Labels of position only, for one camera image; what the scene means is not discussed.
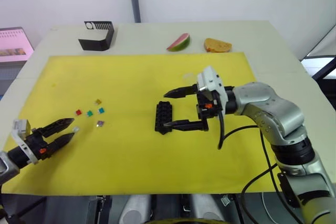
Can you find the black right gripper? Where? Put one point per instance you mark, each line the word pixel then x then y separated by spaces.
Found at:
pixel 207 111

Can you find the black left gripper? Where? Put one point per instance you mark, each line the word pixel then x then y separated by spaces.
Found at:
pixel 39 145

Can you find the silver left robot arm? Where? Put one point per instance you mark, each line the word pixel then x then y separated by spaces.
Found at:
pixel 9 163

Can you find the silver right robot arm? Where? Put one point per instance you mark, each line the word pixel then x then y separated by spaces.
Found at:
pixel 278 113

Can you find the small clear white fuse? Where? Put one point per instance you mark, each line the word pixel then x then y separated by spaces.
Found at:
pixel 75 129

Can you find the black fuse box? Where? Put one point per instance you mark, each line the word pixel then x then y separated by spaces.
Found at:
pixel 164 116

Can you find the small red fuse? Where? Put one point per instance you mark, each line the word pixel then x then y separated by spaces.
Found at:
pixel 78 112

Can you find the small green fuse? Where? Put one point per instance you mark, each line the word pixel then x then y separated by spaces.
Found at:
pixel 89 113

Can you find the small purple fuse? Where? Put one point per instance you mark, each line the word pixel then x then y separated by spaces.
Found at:
pixel 99 123

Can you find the small blue fuse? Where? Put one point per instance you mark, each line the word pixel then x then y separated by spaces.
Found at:
pixel 101 110

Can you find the small yellow fuse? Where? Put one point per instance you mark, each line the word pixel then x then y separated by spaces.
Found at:
pixel 98 101

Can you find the toy watermelon slice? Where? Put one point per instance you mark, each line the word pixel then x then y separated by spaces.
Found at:
pixel 179 43

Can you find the yellow table mat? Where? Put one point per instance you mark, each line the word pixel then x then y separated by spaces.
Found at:
pixel 131 155

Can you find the toy bread slice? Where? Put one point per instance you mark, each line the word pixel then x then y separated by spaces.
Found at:
pixel 218 45

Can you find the black bent metal stand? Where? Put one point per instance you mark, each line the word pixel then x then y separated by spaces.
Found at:
pixel 101 43

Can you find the grey rounded shape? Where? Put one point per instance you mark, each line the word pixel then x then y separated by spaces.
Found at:
pixel 206 209
pixel 136 209

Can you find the dark framed side table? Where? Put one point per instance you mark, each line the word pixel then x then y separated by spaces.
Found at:
pixel 323 64

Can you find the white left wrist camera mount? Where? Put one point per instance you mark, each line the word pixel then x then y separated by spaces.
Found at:
pixel 23 127

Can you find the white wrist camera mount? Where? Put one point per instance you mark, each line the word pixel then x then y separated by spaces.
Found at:
pixel 211 78
pixel 23 127

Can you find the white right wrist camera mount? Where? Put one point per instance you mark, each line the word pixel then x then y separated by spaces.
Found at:
pixel 211 78

